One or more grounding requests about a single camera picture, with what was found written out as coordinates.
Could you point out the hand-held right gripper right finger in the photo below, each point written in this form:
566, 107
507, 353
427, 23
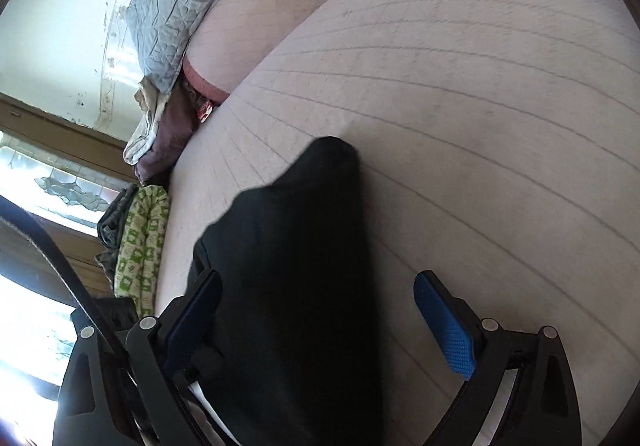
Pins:
450, 328

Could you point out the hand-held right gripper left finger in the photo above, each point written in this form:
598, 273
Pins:
192, 326

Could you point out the black pants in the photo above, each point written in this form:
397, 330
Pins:
290, 276

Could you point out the green patterned cloth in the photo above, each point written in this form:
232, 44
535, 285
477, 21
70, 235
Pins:
145, 236

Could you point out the dark grey cloth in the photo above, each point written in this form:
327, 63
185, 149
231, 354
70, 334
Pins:
112, 221

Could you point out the purple cloth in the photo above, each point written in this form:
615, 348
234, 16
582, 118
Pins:
167, 140

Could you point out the white cloth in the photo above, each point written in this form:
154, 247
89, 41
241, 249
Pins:
145, 135

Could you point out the red printed item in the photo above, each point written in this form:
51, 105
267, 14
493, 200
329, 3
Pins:
205, 109

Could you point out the small pink quilted seat cushion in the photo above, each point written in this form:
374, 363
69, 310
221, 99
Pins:
280, 25

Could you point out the wooden window frame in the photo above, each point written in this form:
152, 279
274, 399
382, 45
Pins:
60, 135

